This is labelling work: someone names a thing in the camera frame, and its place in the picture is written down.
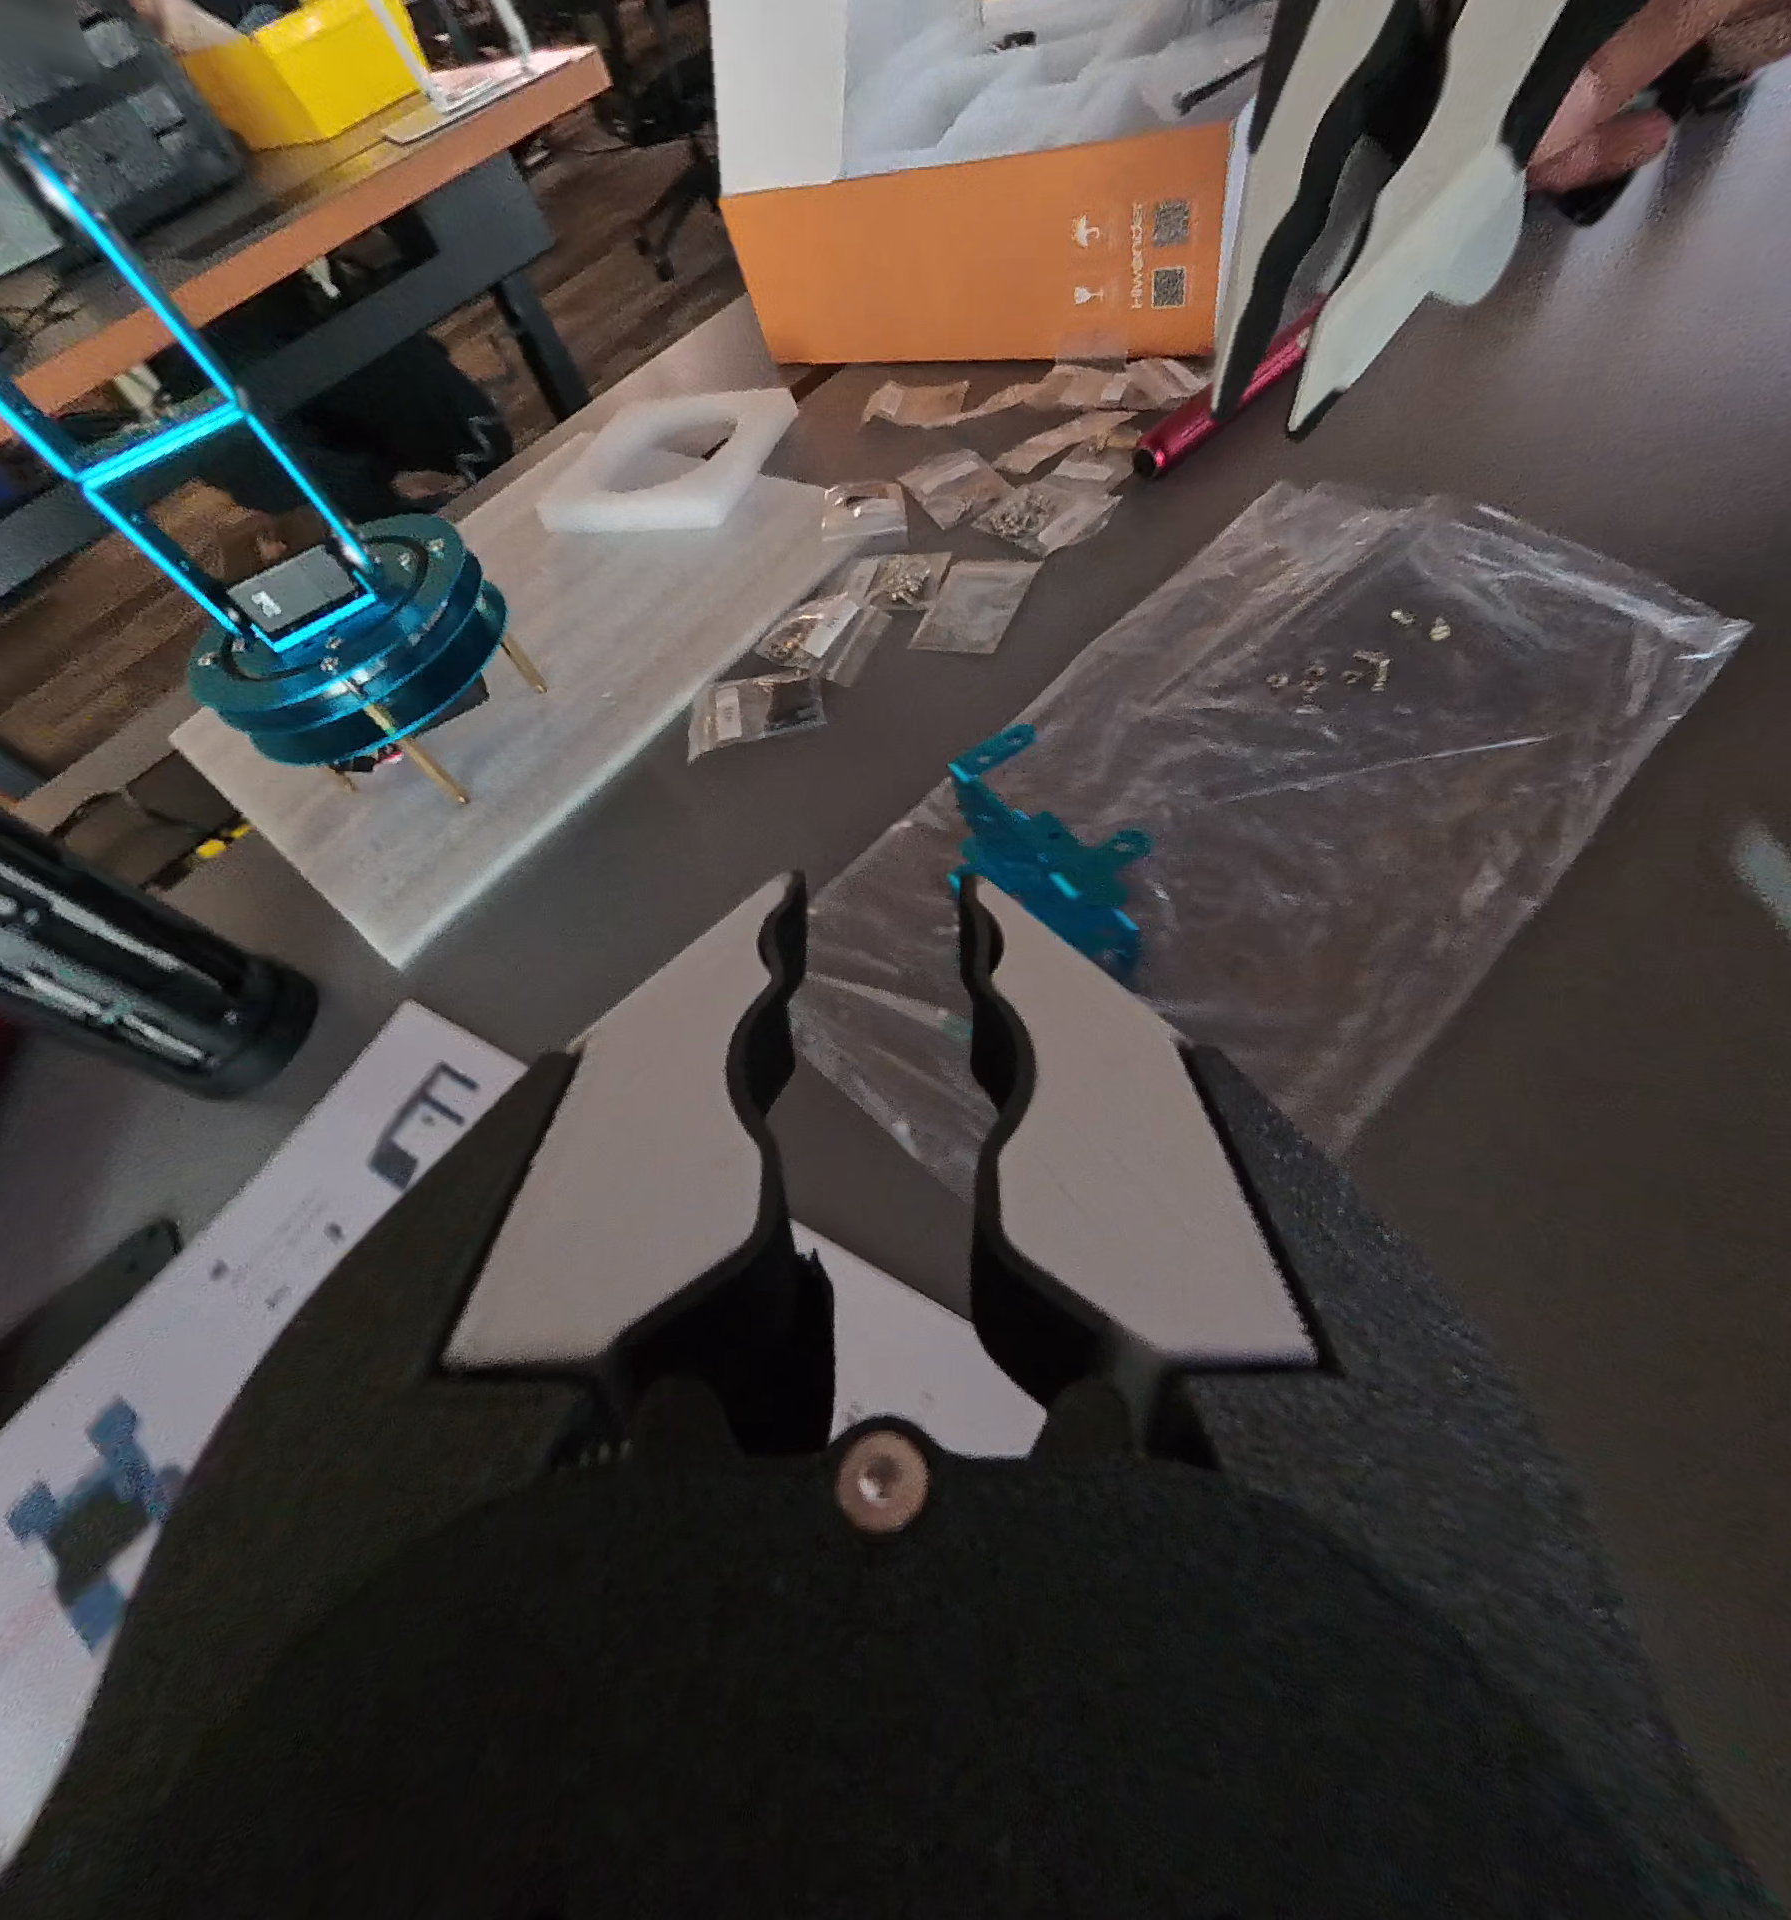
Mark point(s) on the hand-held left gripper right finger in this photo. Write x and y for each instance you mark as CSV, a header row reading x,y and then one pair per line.
x,y
1150,1231

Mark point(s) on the pile of small screw bags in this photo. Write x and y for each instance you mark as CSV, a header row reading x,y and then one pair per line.
x,y
972,599

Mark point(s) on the large clear plastic bag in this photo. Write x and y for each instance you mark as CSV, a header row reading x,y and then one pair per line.
x,y
1360,841

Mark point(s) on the black compartment case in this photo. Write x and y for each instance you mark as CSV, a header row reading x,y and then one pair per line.
x,y
114,137

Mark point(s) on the scattered loose metal fasteners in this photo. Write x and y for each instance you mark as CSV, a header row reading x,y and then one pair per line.
x,y
1360,669

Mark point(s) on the wooden workbench table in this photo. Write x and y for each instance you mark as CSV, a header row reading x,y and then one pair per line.
x,y
386,164

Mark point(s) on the dark desk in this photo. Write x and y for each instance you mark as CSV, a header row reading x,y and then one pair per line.
x,y
1585,1200

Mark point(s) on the person's right hand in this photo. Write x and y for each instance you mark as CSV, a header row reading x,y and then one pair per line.
x,y
1628,120

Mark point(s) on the blue toy robot arm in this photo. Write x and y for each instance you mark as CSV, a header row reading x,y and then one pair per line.
x,y
338,643

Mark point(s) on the yellow storage bin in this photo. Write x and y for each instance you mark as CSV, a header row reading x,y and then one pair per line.
x,y
297,75

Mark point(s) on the assembly instruction booklet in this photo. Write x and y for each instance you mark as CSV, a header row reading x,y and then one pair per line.
x,y
309,1231

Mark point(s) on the white metal frame stand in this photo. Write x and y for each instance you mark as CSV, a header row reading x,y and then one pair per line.
x,y
474,81

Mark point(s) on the black patterned bottle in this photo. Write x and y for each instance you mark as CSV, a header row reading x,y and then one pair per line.
x,y
114,959

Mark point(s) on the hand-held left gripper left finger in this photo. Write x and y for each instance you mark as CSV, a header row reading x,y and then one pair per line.
x,y
613,1231

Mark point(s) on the white foam box insert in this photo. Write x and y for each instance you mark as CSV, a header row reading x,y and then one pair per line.
x,y
1015,89

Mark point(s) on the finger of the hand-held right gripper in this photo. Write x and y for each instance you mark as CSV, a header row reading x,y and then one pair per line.
x,y
1309,137
1421,195

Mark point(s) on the pink metal cylinder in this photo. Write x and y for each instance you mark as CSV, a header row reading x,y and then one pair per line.
x,y
1210,410

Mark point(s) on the white foam sheet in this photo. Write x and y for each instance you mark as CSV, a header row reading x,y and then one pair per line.
x,y
578,677

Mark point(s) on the orange cardboard box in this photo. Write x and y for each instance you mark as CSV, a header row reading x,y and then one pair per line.
x,y
958,271

